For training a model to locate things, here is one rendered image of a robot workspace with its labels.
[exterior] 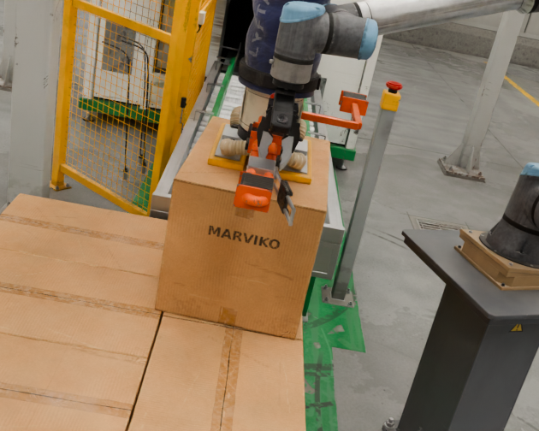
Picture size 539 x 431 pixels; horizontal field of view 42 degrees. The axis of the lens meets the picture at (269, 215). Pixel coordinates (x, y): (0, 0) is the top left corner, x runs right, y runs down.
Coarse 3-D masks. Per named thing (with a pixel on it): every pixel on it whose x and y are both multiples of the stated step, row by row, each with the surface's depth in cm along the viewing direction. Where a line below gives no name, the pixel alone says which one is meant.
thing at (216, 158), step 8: (216, 136) 211; (216, 144) 204; (216, 152) 197; (208, 160) 193; (216, 160) 193; (224, 160) 194; (232, 160) 195; (240, 160) 196; (232, 168) 194; (240, 168) 194
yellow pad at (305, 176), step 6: (300, 138) 215; (306, 156) 208; (306, 162) 203; (282, 168) 196; (288, 168) 196; (306, 168) 199; (282, 174) 194; (288, 174) 194; (294, 174) 194; (300, 174) 195; (306, 174) 196; (294, 180) 194; (300, 180) 194; (306, 180) 194
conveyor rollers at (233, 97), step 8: (232, 80) 447; (216, 88) 422; (232, 88) 431; (240, 88) 431; (216, 96) 406; (232, 96) 414; (240, 96) 415; (208, 104) 389; (224, 104) 398; (232, 104) 398; (240, 104) 399; (224, 112) 381; (208, 120) 365; (200, 128) 348; (312, 128) 384; (312, 136) 376; (192, 144) 324
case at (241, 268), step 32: (192, 160) 195; (320, 160) 215; (192, 192) 182; (224, 192) 181; (320, 192) 191; (192, 224) 186; (224, 224) 185; (256, 224) 184; (320, 224) 182; (192, 256) 189; (224, 256) 188; (256, 256) 187; (288, 256) 187; (160, 288) 194; (192, 288) 193; (224, 288) 192; (256, 288) 191; (288, 288) 190; (224, 320) 196; (256, 320) 195; (288, 320) 194
